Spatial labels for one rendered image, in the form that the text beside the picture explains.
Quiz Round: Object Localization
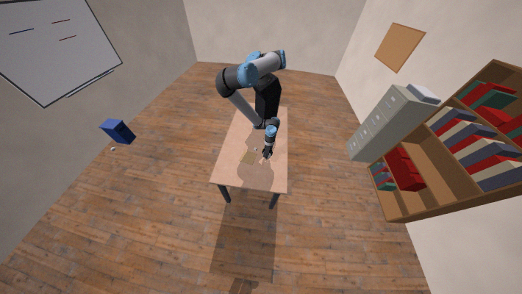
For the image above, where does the tan square mat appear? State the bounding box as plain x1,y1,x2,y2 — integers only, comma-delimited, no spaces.
239,150,257,165

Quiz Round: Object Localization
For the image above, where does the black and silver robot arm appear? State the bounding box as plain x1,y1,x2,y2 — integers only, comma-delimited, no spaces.
215,49,286,158

